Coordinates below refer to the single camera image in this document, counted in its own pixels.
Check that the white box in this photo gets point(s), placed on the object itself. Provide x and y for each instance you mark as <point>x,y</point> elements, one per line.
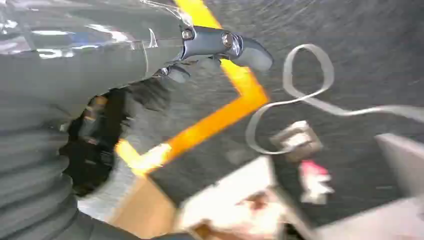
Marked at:
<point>228,198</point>

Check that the brown cardboard sheet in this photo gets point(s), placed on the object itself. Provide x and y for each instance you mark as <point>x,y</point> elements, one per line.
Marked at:
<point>145,208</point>

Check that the grey metal tray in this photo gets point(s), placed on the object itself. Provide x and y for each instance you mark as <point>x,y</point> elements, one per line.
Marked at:
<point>402,162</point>

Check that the ribbed grey left arm sleeve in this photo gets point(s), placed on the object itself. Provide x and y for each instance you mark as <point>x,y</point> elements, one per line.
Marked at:
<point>30,172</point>

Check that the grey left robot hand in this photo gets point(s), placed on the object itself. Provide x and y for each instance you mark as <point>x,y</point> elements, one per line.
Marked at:
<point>99,66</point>

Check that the yellow tape line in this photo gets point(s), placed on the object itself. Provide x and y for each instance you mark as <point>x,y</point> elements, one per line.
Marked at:
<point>212,122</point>

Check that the pink and white tag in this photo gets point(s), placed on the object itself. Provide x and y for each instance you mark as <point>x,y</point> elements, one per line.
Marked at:
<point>314,182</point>

